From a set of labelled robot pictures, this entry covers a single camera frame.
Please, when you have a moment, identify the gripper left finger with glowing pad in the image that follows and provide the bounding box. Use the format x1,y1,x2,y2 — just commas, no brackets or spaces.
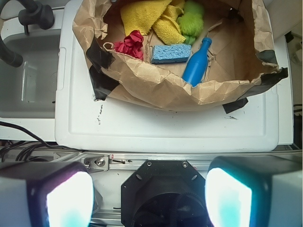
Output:
0,162,94,227

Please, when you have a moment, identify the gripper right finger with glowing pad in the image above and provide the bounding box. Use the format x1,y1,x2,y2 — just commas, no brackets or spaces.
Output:
205,156,303,227

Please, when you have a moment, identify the blue plastic bottle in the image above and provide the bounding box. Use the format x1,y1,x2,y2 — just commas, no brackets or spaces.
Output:
182,37,212,87

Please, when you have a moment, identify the white plastic tray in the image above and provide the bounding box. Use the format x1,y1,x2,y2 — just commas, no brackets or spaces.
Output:
55,0,279,153

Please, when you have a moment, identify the grey sink basin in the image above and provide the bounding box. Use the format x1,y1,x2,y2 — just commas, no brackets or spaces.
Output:
0,29,61,118

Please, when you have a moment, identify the brown paper bag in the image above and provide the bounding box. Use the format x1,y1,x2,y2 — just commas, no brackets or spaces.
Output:
72,0,287,113

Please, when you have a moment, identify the blue sponge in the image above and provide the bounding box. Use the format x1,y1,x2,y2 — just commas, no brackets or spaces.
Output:
151,44,191,64

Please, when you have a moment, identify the red crumpled cloth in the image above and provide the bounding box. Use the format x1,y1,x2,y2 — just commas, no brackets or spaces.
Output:
114,30,143,61

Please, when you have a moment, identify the black faucet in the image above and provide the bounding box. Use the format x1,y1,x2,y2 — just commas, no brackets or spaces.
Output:
0,0,55,68

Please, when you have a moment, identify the green fluffy toy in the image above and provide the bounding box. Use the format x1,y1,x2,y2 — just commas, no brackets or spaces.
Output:
177,0,205,45

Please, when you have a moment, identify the yellow cloth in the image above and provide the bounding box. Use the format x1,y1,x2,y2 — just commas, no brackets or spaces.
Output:
120,0,186,45

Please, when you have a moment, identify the aluminium frame rail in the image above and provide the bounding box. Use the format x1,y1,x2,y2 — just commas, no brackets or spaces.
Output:
50,150,296,173

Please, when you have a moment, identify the black cable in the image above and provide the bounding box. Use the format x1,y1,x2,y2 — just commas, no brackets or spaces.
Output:
0,121,71,162

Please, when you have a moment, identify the black octagonal mount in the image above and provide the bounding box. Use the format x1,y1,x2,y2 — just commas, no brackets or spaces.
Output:
121,160,210,227

